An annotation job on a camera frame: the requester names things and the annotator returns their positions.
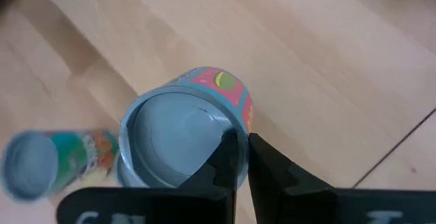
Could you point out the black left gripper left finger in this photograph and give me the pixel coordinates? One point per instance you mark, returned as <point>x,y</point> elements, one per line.
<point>153,207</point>

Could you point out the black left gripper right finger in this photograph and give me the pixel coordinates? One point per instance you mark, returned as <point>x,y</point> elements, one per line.
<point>306,207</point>

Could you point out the teal green printed can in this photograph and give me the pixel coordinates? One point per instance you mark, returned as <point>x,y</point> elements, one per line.
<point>34,162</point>

